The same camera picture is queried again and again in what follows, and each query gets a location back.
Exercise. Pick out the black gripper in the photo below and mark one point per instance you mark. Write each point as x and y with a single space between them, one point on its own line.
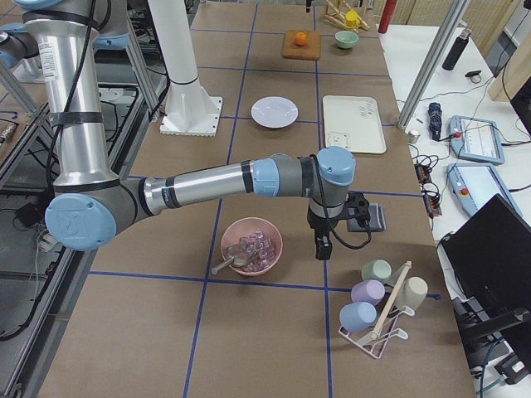
319 225

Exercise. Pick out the white round plate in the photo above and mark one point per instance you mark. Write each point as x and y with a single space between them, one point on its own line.
274 112

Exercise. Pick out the orange fruit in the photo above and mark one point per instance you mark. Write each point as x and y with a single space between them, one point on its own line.
300 38

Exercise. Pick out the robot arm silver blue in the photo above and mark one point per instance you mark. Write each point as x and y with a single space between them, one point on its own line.
17 44
95 198

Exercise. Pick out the cream bear tray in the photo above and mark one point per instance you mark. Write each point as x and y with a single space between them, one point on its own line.
353 123

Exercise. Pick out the folded grey cloth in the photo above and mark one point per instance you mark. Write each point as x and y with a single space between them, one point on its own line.
376 221

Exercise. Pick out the pink bowl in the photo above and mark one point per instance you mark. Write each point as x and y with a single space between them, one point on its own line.
256 240

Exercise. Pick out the green plastic cup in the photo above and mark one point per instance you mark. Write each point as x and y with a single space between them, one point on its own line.
379 270

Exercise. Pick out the purple plastic cup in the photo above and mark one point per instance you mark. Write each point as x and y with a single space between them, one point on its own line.
370 291

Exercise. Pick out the metal scoop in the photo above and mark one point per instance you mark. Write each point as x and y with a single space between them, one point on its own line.
235 255

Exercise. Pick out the blue plastic cup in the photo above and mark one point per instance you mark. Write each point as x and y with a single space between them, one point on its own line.
355 317

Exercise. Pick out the beige plastic cup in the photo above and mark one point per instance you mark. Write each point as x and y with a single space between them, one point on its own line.
412 293

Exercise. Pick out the small metal cylinder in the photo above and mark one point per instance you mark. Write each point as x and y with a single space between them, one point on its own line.
413 136

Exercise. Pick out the white cup rack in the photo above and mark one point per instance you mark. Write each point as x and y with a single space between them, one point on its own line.
373 340

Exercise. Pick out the teach pendant near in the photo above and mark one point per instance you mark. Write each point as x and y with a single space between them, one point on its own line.
475 184

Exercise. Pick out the teach pendant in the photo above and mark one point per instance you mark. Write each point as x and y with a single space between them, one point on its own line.
475 184
476 140

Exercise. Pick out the folded dark blue umbrella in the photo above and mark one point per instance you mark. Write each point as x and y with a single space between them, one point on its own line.
435 120

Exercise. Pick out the black laptop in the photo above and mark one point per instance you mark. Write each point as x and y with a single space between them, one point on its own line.
490 256

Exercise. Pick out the wooden cutting board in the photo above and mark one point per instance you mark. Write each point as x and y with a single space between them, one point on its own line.
309 52

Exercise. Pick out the teach pendant far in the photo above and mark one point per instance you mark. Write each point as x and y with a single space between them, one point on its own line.
476 140

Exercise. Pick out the light green bowl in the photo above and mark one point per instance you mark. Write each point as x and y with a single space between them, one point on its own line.
346 40

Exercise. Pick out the yellow mug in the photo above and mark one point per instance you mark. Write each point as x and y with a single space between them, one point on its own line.
352 19

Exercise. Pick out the wooden mug rack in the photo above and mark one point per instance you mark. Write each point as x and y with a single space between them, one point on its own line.
336 9

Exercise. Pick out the black water bottle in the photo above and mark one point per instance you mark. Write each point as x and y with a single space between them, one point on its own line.
456 50

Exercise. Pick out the red bottle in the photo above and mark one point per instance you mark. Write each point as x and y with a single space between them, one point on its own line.
386 17

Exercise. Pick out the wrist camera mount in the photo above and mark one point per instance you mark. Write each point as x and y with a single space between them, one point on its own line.
357 207

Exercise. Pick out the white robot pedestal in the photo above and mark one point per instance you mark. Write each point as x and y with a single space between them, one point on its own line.
189 109

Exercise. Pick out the aluminium frame post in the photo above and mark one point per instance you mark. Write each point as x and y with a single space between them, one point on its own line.
440 41

